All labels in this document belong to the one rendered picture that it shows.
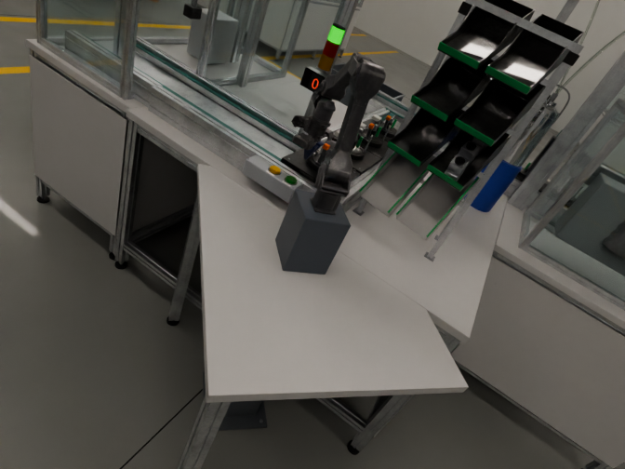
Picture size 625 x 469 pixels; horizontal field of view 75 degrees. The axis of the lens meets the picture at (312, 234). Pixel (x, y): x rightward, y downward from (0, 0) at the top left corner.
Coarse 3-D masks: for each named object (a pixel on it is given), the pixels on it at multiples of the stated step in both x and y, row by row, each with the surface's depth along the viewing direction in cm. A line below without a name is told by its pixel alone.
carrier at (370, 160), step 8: (352, 152) 173; (360, 152) 176; (368, 152) 185; (352, 160) 171; (360, 160) 174; (368, 160) 177; (376, 160) 180; (352, 168) 166; (360, 168) 167; (368, 168) 173
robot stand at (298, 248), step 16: (304, 192) 118; (288, 208) 121; (304, 208) 111; (288, 224) 119; (304, 224) 109; (320, 224) 110; (336, 224) 112; (288, 240) 117; (304, 240) 113; (320, 240) 114; (336, 240) 116; (288, 256) 116; (304, 256) 117; (320, 256) 118; (304, 272) 121; (320, 272) 123
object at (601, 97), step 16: (624, 64) 185; (608, 80) 190; (624, 80) 187; (592, 96) 195; (608, 96) 193; (592, 112) 197; (576, 128) 203; (560, 144) 209; (544, 160) 215; (560, 160) 212; (528, 176) 221; (544, 176) 218; (528, 192) 224
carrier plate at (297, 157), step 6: (300, 150) 161; (288, 156) 152; (294, 156) 154; (300, 156) 156; (282, 162) 151; (288, 162) 149; (294, 162) 151; (300, 162) 152; (294, 168) 149; (300, 168) 148; (306, 168) 150; (312, 174) 148; (354, 174) 161
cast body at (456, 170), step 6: (456, 156) 127; (450, 162) 125; (456, 162) 125; (462, 162) 124; (468, 162) 126; (450, 168) 127; (456, 168) 125; (462, 168) 124; (450, 174) 127; (456, 174) 127; (456, 180) 127
